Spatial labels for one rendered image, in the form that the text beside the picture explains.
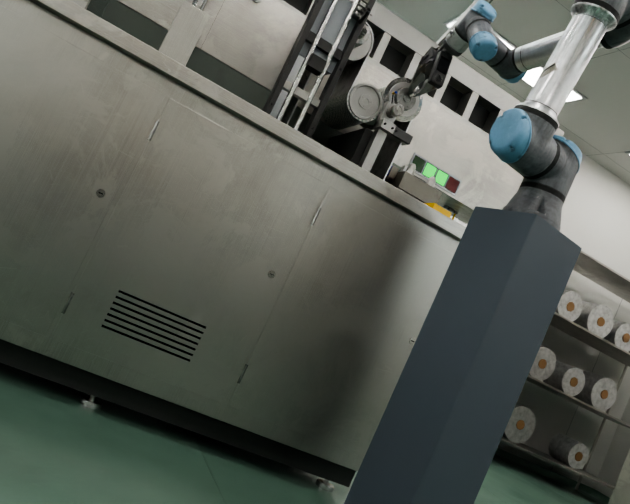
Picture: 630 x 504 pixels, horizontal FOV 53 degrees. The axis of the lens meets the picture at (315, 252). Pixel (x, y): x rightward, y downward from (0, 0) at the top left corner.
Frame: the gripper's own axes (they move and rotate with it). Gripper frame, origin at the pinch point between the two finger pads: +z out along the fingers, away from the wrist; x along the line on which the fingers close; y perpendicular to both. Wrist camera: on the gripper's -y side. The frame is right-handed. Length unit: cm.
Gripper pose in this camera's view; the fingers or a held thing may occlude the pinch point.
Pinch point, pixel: (413, 93)
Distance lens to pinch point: 217.9
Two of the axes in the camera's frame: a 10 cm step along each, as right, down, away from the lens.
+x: -8.4, -4.2, -3.4
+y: 1.0, -7.4, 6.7
